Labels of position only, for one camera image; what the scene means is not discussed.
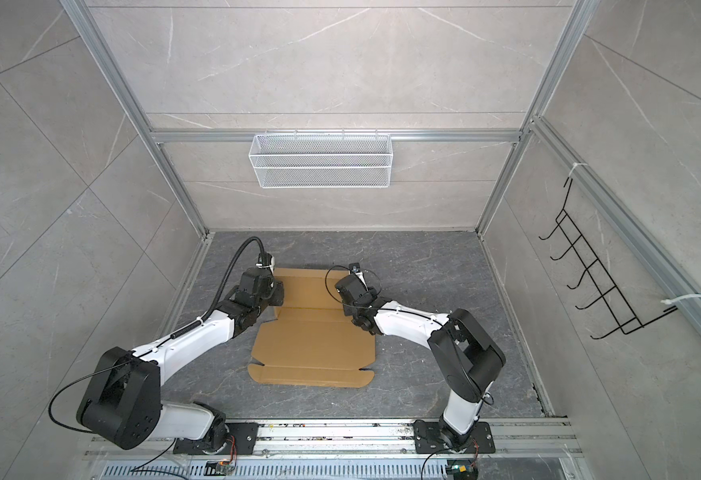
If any brown cardboard box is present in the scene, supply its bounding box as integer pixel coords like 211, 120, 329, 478
248, 268, 375, 388

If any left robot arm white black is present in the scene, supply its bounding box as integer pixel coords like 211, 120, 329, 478
76, 253, 284, 454

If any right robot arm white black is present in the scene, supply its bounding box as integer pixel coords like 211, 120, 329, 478
332, 263, 506, 449

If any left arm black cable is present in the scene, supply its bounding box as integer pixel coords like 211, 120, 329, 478
47, 236, 266, 434

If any white wire mesh basket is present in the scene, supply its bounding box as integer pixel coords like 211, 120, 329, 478
248, 133, 394, 189

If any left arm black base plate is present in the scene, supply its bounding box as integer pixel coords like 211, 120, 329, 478
172, 422, 260, 455

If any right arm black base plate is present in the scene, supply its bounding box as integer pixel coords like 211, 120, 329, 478
411, 419, 496, 455

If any aluminium mounting rail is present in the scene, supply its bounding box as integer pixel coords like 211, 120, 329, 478
74, 418, 593, 479

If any black wire hook rack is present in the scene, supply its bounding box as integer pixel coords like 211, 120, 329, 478
538, 178, 679, 341

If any aluminium frame post left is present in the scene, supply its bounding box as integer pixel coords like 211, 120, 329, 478
60, 0, 210, 239

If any aluminium frame post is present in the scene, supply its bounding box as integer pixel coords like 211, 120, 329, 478
475, 0, 599, 241
60, 0, 210, 239

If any aluminium frame post right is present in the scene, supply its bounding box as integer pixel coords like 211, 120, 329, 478
475, 0, 599, 241

